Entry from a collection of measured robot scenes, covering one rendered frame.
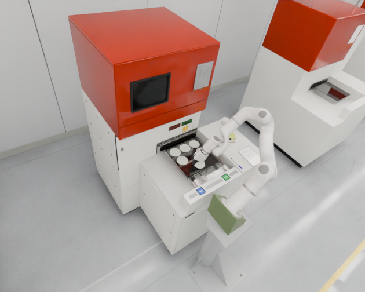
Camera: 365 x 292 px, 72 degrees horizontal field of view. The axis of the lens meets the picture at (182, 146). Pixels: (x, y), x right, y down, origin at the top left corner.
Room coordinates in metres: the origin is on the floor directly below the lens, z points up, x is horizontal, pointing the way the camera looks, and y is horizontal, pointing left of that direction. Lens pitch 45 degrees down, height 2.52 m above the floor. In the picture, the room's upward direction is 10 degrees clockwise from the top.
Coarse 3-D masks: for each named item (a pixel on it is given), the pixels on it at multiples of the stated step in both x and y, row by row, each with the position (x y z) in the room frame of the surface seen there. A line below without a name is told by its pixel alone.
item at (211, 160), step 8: (200, 144) 1.67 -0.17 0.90; (168, 152) 1.50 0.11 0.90; (184, 152) 1.53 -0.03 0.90; (192, 152) 1.55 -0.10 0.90; (176, 160) 1.42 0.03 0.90; (192, 160) 1.45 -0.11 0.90; (208, 160) 1.49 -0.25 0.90; (216, 160) 1.50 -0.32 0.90; (184, 168) 1.36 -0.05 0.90; (192, 168) 1.37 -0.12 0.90
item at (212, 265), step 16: (208, 224) 0.93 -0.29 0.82; (208, 240) 0.95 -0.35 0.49; (224, 240) 0.82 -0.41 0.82; (208, 256) 0.92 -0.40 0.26; (224, 256) 1.05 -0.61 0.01; (192, 272) 0.84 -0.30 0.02; (208, 272) 0.87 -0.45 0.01; (224, 272) 0.89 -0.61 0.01; (240, 272) 0.92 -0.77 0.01; (208, 288) 0.73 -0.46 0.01; (224, 288) 0.76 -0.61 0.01
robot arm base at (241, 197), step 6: (240, 186) 1.10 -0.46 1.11; (234, 192) 1.07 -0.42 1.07; (240, 192) 1.05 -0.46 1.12; (246, 192) 1.04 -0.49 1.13; (222, 198) 1.05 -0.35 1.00; (228, 198) 1.05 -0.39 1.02; (234, 198) 1.02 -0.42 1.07; (240, 198) 1.01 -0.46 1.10; (246, 198) 1.01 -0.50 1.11; (252, 198) 1.03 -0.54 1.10; (228, 204) 0.99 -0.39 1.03; (234, 204) 0.98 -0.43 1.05; (240, 204) 0.99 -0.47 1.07; (246, 204) 1.00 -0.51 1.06; (234, 210) 0.95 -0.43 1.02; (240, 210) 0.97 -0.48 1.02; (240, 216) 0.95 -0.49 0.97
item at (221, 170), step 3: (222, 168) 1.45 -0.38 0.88; (213, 171) 1.39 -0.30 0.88; (216, 171) 1.39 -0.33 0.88; (219, 171) 1.40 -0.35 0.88; (222, 171) 1.41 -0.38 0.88; (210, 174) 1.35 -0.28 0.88; (213, 174) 1.36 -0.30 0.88; (216, 174) 1.36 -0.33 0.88; (219, 174) 1.37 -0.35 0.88; (207, 177) 1.32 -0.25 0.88; (210, 177) 1.32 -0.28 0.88; (213, 177) 1.33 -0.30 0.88; (198, 180) 1.27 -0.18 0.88; (201, 180) 1.27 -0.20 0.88; (192, 183) 1.23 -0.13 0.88; (195, 186) 1.21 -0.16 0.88
